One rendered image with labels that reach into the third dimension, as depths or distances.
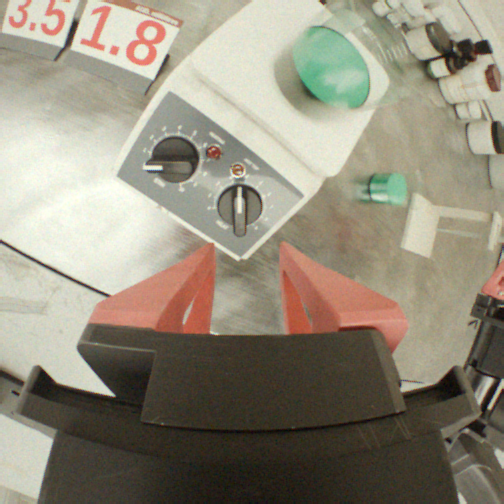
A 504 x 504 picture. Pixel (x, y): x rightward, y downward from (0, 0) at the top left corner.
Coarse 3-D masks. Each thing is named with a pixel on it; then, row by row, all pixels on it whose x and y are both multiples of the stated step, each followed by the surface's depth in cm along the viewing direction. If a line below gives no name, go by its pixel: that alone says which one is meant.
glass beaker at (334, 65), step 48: (336, 0) 7; (384, 0) 7; (288, 48) 11; (336, 48) 8; (384, 48) 10; (432, 48) 8; (288, 96) 13; (336, 96) 11; (384, 96) 9; (432, 96) 8
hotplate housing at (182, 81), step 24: (192, 72) 13; (192, 96) 14; (216, 96) 14; (144, 120) 15; (216, 120) 15; (240, 120) 15; (264, 144) 16; (288, 168) 17; (312, 192) 18; (288, 216) 20; (264, 240) 21
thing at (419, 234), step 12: (432, 204) 32; (408, 216) 32; (420, 216) 32; (432, 216) 33; (444, 216) 30; (456, 216) 27; (468, 216) 25; (480, 216) 24; (492, 216) 22; (408, 228) 31; (420, 228) 32; (432, 228) 33; (492, 228) 21; (408, 240) 32; (420, 240) 33; (432, 240) 34; (492, 240) 21; (420, 252) 33; (492, 252) 23
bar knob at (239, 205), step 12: (228, 192) 17; (240, 192) 16; (252, 192) 18; (228, 204) 18; (240, 204) 16; (252, 204) 18; (228, 216) 19; (240, 216) 17; (252, 216) 19; (240, 228) 18
